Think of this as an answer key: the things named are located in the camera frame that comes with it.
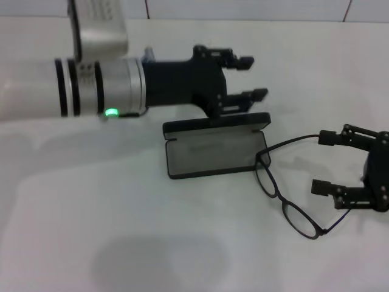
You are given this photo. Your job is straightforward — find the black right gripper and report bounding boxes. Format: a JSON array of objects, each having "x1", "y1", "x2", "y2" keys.
[{"x1": 310, "y1": 123, "x2": 389, "y2": 213}]

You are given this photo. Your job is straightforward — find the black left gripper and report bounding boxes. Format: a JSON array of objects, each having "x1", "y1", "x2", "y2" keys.
[{"x1": 142, "y1": 45, "x2": 269, "y2": 120}]

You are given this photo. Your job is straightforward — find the black-framed glasses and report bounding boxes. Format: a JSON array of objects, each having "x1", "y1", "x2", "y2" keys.
[{"x1": 255, "y1": 133, "x2": 349, "y2": 240}]

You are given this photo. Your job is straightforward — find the black glasses case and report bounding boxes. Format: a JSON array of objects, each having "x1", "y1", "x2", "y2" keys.
[{"x1": 162, "y1": 112, "x2": 272, "y2": 181}]

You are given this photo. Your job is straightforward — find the small silver wrist connector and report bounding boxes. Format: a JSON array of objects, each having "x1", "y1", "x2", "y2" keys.
[{"x1": 142, "y1": 46, "x2": 156, "y2": 65}]

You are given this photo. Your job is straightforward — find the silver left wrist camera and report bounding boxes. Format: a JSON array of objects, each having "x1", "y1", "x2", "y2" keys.
[{"x1": 66, "y1": 0, "x2": 129, "y2": 62}]

